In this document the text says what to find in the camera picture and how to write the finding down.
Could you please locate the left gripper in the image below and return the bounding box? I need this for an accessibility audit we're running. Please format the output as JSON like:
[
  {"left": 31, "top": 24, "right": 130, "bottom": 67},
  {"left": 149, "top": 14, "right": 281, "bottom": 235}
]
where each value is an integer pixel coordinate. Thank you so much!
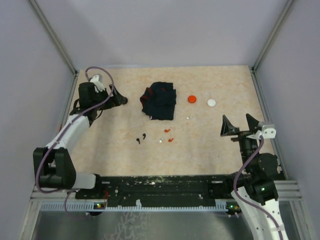
[{"left": 92, "top": 83, "right": 125, "bottom": 111}]

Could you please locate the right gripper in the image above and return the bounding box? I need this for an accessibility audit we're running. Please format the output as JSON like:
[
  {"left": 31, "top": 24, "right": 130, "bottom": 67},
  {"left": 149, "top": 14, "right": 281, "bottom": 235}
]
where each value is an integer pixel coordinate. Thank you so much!
[{"left": 221, "top": 112, "right": 260, "bottom": 172}]

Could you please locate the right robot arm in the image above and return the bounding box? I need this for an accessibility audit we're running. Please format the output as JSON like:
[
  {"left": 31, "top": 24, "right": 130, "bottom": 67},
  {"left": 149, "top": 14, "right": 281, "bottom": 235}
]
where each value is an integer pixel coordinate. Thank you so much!
[{"left": 220, "top": 114, "right": 288, "bottom": 240}]

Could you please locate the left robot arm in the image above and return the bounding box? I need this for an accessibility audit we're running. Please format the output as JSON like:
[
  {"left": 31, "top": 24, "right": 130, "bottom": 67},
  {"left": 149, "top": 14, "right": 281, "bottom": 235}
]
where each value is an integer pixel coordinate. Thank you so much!
[{"left": 33, "top": 82, "right": 128, "bottom": 199}]

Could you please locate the white earbud case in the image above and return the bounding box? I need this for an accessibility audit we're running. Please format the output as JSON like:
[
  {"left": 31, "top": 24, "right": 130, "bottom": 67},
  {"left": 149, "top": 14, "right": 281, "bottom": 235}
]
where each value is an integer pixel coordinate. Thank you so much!
[{"left": 207, "top": 99, "right": 217, "bottom": 108}]

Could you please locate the orange earbud case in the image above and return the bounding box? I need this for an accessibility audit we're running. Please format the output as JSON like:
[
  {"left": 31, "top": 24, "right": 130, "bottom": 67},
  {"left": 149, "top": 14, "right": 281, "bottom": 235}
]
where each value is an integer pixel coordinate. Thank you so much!
[{"left": 187, "top": 95, "right": 197, "bottom": 104}]

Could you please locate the dark navy folded cloth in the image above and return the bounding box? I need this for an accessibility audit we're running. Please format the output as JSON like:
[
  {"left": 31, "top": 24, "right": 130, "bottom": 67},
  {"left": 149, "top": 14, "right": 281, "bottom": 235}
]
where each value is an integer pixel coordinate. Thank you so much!
[{"left": 139, "top": 81, "right": 177, "bottom": 121}]

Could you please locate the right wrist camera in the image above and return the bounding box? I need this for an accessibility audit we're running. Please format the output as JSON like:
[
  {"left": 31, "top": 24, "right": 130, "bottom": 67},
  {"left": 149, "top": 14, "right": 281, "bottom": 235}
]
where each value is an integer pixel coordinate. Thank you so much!
[{"left": 256, "top": 122, "right": 277, "bottom": 139}]

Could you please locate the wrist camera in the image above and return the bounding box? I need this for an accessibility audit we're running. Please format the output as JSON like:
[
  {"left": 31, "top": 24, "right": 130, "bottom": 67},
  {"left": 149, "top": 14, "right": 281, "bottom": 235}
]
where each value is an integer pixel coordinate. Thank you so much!
[
  {"left": 89, "top": 74, "right": 105, "bottom": 93},
  {"left": 256, "top": 122, "right": 277, "bottom": 139}
]

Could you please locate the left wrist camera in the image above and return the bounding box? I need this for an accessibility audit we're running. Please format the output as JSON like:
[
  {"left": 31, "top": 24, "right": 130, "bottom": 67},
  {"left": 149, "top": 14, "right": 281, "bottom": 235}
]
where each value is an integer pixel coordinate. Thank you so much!
[{"left": 89, "top": 74, "right": 105, "bottom": 93}]

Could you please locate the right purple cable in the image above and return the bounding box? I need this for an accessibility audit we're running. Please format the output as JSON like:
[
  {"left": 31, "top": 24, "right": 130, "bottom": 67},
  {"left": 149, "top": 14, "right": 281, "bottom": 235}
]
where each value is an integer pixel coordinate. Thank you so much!
[{"left": 233, "top": 136, "right": 288, "bottom": 240}]

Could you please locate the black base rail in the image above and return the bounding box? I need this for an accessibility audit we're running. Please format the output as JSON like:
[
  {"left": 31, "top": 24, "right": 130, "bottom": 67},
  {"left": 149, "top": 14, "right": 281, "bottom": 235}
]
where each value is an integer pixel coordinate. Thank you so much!
[{"left": 75, "top": 173, "right": 236, "bottom": 208}]

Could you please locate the white cable duct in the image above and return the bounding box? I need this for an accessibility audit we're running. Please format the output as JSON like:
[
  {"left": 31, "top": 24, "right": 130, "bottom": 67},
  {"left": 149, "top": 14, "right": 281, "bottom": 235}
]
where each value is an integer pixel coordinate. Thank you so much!
[{"left": 39, "top": 200, "right": 229, "bottom": 213}]

